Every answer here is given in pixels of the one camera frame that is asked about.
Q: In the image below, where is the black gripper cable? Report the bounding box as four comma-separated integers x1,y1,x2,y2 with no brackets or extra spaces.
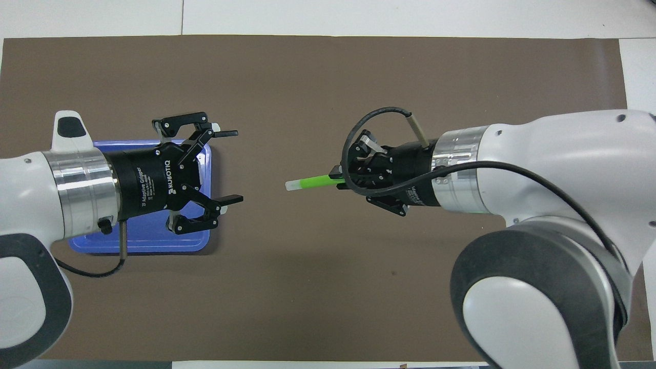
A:
342,107,632,329
54,219,128,278

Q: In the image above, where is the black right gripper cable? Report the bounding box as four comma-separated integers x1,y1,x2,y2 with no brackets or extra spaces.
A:
342,107,632,329

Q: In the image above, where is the blue plastic tray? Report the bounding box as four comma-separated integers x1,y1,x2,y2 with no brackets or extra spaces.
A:
68,139,212,255

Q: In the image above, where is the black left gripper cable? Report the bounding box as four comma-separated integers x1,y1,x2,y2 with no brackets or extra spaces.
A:
54,219,128,278

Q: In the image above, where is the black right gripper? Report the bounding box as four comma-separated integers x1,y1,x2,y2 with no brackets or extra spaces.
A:
331,131,441,217

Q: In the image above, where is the brown table mat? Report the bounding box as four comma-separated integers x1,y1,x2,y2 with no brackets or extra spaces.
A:
0,35,654,362

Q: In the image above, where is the green pen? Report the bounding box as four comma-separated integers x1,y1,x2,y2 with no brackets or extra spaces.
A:
285,174,347,192

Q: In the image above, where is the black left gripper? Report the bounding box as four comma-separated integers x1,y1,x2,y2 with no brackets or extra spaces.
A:
109,112,244,235

